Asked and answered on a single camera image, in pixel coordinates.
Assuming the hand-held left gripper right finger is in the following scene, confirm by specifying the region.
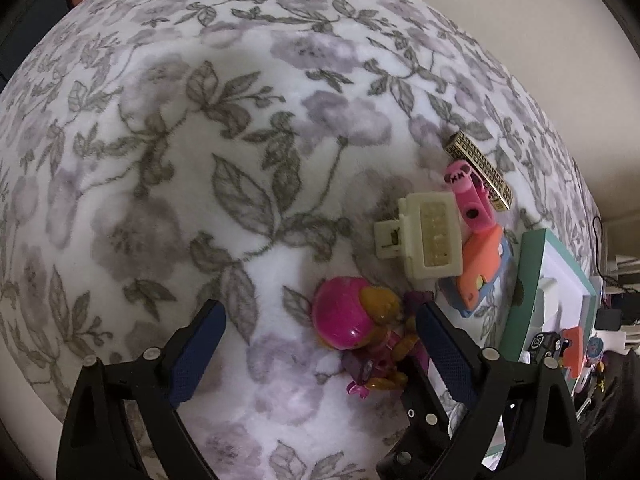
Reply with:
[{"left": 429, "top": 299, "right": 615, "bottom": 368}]
[{"left": 415, "top": 301, "right": 586, "bottom": 480}]

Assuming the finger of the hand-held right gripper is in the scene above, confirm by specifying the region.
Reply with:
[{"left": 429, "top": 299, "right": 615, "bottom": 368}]
[{"left": 376, "top": 355, "right": 452, "bottom": 480}]

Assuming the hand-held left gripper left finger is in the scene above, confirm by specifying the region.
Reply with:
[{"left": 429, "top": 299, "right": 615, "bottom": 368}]
[{"left": 56, "top": 299, "right": 228, "bottom": 480}]

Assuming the purple plastic piece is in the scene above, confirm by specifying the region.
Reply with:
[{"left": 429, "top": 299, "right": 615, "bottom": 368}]
[{"left": 402, "top": 290, "right": 436, "bottom": 312}]

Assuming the orange and blue toy block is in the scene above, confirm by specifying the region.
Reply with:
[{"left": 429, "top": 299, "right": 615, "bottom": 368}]
[
  {"left": 560, "top": 326, "right": 586, "bottom": 380},
  {"left": 439, "top": 224, "right": 513, "bottom": 320}
]

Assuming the teal shallow box tray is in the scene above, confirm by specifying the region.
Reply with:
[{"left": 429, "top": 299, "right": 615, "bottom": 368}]
[{"left": 482, "top": 229, "right": 603, "bottom": 468}]

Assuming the white block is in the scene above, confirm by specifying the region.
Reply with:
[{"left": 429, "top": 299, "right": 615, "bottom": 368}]
[{"left": 532, "top": 277, "right": 563, "bottom": 356}]

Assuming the pink helmet pup toy figure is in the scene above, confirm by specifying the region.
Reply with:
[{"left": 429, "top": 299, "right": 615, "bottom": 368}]
[{"left": 312, "top": 276, "right": 421, "bottom": 401}]

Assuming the cream plastic toy piece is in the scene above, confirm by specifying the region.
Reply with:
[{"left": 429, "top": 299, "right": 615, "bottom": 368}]
[{"left": 374, "top": 191, "right": 464, "bottom": 280}]

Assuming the gold rectangular patterned case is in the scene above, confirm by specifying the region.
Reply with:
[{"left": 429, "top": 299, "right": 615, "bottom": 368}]
[{"left": 445, "top": 131, "right": 514, "bottom": 210}]

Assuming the black power adapter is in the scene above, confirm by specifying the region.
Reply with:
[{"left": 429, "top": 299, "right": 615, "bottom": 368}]
[{"left": 595, "top": 307, "right": 623, "bottom": 333}]

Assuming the floral blanket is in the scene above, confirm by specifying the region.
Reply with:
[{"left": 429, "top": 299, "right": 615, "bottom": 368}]
[{"left": 0, "top": 0, "right": 601, "bottom": 480}]

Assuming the black cable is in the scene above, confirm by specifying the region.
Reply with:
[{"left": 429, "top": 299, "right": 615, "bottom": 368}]
[{"left": 592, "top": 215, "right": 626, "bottom": 291}]

